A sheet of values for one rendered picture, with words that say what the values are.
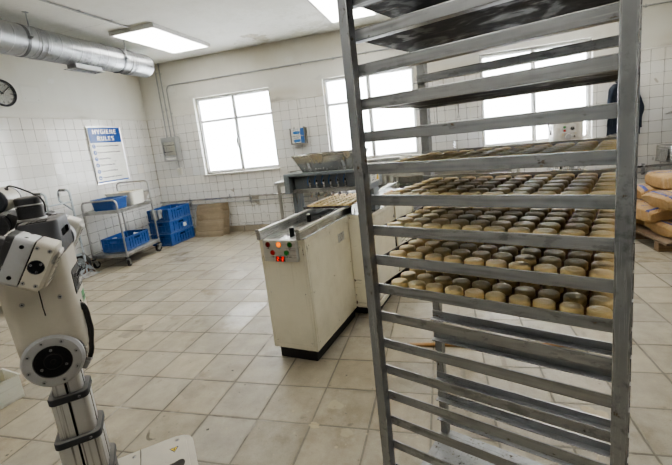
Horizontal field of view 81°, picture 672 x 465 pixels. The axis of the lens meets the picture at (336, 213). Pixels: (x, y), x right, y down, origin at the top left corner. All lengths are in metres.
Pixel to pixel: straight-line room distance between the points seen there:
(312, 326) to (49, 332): 1.58
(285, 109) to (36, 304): 5.60
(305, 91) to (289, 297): 4.43
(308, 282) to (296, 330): 0.36
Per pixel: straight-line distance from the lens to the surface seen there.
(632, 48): 0.93
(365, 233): 1.15
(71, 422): 1.64
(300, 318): 2.65
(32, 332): 1.46
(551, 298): 1.15
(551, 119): 0.97
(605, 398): 1.14
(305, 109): 6.52
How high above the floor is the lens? 1.42
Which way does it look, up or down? 11 degrees down
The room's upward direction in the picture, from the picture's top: 6 degrees counter-clockwise
